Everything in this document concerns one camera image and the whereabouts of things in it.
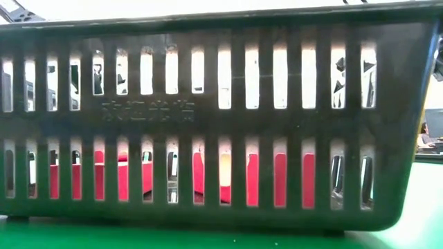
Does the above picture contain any red arch block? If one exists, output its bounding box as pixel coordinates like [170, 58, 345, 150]
[192, 151, 233, 205]

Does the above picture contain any dark slotted plastic basket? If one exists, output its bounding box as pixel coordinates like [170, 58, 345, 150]
[0, 0, 443, 232]

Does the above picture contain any red rectangular block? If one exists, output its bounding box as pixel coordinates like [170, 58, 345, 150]
[246, 153, 316, 210]

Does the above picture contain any person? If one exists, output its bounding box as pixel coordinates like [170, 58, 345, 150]
[417, 122, 437, 149]

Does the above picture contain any computer monitor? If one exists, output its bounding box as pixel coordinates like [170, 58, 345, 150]
[424, 109, 443, 139]

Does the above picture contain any small red block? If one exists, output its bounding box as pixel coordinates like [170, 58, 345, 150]
[93, 150, 129, 163]

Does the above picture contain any black table frame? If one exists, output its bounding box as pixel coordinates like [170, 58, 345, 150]
[414, 154, 443, 164]

